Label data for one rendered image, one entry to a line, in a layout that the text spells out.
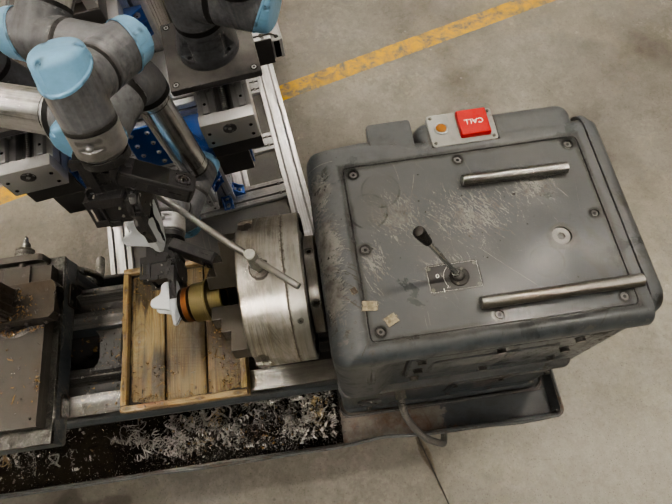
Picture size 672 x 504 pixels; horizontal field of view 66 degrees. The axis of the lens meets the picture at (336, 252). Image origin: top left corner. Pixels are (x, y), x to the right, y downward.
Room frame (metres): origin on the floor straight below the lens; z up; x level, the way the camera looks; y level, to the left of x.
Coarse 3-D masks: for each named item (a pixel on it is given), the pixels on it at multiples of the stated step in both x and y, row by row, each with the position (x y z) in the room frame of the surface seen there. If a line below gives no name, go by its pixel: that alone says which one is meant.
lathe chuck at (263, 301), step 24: (240, 240) 0.44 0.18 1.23; (264, 240) 0.43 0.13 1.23; (240, 264) 0.38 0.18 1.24; (240, 288) 0.34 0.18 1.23; (264, 288) 0.33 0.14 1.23; (264, 312) 0.30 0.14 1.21; (288, 312) 0.29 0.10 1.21; (264, 336) 0.26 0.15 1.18; (288, 336) 0.26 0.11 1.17; (288, 360) 0.23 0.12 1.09
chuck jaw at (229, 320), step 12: (216, 312) 0.34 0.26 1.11; (228, 312) 0.34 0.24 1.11; (240, 312) 0.33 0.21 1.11; (216, 324) 0.32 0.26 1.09; (228, 324) 0.31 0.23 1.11; (240, 324) 0.31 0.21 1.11; (228, 336) 0.29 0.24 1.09; (240, 336) 0.28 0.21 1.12; (240, 348) 0.26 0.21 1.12; (264, 360) 0.23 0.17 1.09
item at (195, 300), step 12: (192, 288) 0.40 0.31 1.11; (204, 288) 0.39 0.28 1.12; (180, 300) 0.38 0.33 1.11; (192, 300) 0.37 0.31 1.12; (204, 300) 0.37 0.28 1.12; (216, 300) 0.37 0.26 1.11; (228, 300) 0.38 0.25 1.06; (180, 312) 0.35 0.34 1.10; (192, 312) 0.35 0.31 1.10; (204, 312) 0.35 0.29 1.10
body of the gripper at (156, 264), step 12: (168, 240) 0.53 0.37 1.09; (156, 252) 0.50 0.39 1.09; (168, 252) 0.50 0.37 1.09; (144, 264) 0.47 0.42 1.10; (156, 264) 0.47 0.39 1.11; (168, 264) 0.46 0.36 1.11; (180, 264) 0.47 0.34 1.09; (144, 276) 0.44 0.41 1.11; (156, 276) 0.44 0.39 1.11; (180, 276) 0.44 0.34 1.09; (156, 288) 0.44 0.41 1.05
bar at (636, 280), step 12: (624, 276) 0.26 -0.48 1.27; (636, 276) 0.25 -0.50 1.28; (540, 288) 0.26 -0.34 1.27; (552, 288) 0.25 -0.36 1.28; (564, 288) 0.25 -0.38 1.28; (576, 288) 0.25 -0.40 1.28; (588, 288) 0.24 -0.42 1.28; (600, 288) 0.24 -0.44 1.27; (612, 288) 0.24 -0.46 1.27; (624, 288) 0.24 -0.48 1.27; (480, 300) 0.25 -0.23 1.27; (492, 300) 0.24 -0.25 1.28; (504, 300) 0.24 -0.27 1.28; (516, 300) 0.24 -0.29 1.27; (528, 300) 0.24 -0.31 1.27; (540, 300) 0.24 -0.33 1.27
